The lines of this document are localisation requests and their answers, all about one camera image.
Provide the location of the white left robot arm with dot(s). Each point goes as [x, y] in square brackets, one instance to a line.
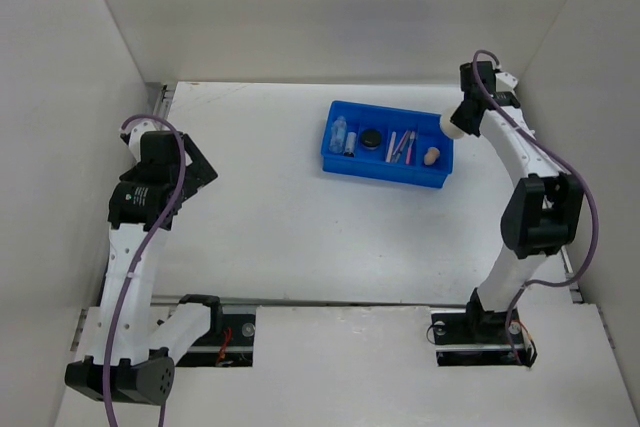
[128, 361]

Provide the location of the beige pink pencil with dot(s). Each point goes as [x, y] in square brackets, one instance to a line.
[390, 147]

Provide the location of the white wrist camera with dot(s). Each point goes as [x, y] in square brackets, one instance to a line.
[132, 135]
[506, 82]

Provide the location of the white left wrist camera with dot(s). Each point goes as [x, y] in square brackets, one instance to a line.
[132, 135]

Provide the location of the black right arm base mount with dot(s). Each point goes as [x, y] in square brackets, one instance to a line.
[463, 338]

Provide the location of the clear bottle black cap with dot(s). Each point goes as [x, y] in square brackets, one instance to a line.
[350, 143]

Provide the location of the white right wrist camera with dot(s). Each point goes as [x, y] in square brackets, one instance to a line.
[506, 82]

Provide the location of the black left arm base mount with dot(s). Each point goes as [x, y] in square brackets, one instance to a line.
[229, 340]

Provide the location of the aluminium rail right edge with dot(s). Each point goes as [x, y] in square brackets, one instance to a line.
[542, 216]

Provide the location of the round beige powder puff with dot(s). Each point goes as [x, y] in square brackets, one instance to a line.
[447, 126]

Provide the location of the grey makeup pen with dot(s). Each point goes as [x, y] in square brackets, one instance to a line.
[403, 141]

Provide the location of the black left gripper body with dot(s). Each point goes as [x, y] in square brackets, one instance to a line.
[198, 173]

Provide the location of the black round compact jar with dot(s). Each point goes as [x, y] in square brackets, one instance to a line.
[371, 138]

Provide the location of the blue plastic organizer tray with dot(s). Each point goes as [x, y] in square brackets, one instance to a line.
[371, 163]

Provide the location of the peach makeup sponge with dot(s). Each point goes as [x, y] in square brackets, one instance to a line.
[431, 156]

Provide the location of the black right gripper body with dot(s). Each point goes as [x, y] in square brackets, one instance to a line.
[464, 124]

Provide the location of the thin pink brush black tip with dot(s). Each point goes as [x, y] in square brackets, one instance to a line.
[397, 156]

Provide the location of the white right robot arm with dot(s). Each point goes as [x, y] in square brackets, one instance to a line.
[496, 293]

